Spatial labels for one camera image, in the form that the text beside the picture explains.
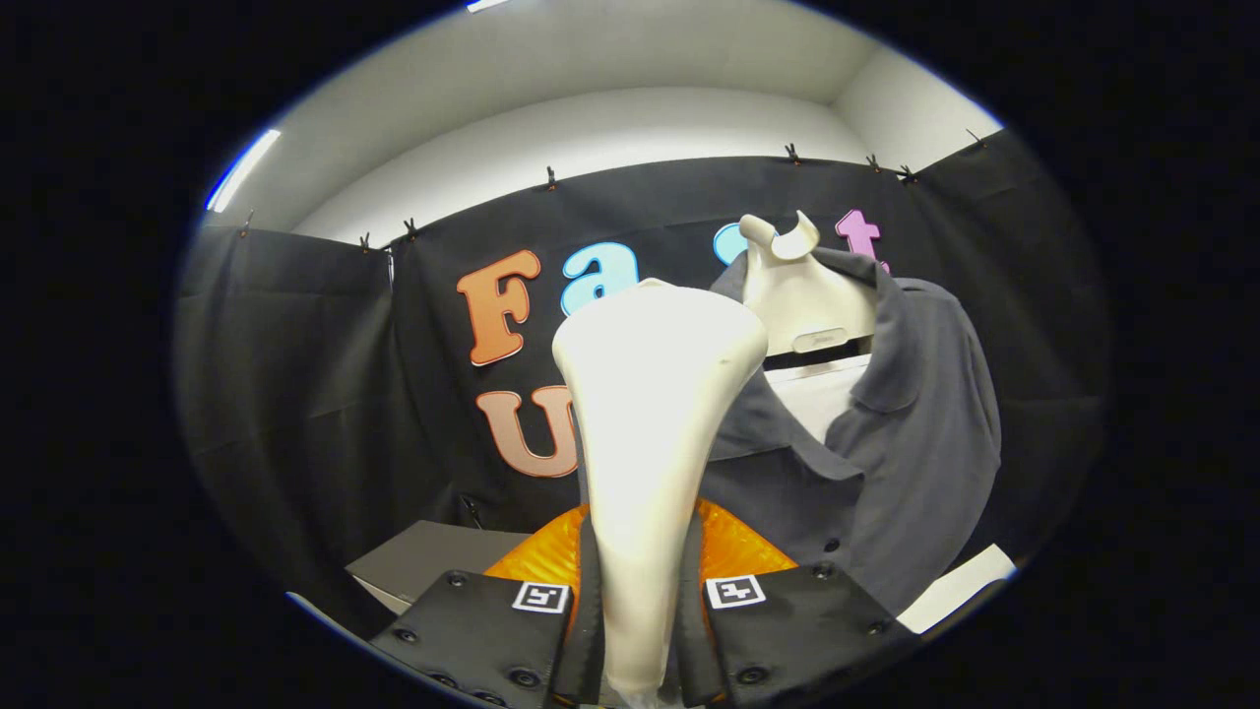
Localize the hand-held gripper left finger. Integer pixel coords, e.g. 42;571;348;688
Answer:
369;504;603;708

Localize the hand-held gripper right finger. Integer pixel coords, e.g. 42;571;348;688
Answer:
674;497;921;708

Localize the grey button-up shirt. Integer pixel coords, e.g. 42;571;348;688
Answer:
689;246;1003;616

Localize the cream clothes hanger head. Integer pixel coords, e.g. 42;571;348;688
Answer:
738;210;879;360

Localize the grey cabinet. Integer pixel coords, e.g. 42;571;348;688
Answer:
345;520;533;616

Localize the white drawer unit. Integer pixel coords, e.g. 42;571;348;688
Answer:
898;545;1017;633

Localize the black backdrop cloth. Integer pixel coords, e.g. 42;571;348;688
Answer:
175;128;1108;641

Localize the row of black cloth clips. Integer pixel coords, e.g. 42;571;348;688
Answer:
238;128;985;252

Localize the long ceiling light strip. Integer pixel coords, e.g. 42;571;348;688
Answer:
205;128;283;213

